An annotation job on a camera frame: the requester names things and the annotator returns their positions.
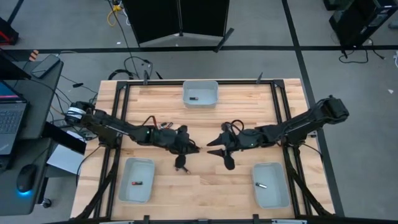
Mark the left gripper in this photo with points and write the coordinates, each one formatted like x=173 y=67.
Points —
x=172 y=140

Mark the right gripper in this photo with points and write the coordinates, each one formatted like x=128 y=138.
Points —
x=245 y=140

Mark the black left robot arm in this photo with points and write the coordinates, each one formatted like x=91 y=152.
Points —
x=109 y=126

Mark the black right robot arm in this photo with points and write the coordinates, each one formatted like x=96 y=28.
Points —
x=304 y=123

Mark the black copper Duracell battery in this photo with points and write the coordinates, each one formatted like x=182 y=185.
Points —
x=193 y=98

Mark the silver black AA battery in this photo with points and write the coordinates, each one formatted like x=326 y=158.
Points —
x=261 y=185

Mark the grey plastic bin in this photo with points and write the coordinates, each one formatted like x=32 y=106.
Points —
x=136 y=168
x=202 y=90
x=270 y=196

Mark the red black AA battery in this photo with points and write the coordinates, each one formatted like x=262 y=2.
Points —
x=136 y=183

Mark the white flat panel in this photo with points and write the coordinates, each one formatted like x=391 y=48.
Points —
x=65 y=158

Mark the black desk foot bar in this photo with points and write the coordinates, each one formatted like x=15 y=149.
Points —
x=62 y=138

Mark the black folding partition screen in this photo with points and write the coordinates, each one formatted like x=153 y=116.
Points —
x=155 y=18

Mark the black caster wheel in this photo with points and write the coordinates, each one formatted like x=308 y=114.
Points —
x=46 y=203

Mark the black desk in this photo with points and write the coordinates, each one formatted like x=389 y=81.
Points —
x=37 y=102

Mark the black smartphone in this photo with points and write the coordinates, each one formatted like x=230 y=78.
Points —
x=45 y=66

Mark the black computer mouse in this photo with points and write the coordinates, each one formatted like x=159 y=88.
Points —
x=26 y=177

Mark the dark grey laptop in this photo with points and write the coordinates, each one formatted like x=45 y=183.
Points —
x=11 y=121

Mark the orange striped tag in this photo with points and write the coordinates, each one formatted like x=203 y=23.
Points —
x=33 y=55

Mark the black equipment cart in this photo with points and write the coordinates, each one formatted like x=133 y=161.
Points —
x=357 y=21

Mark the black red case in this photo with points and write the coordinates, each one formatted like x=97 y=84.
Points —
x=7 y=34

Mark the black aluminium table frame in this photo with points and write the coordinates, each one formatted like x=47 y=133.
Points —
x=155 y=82

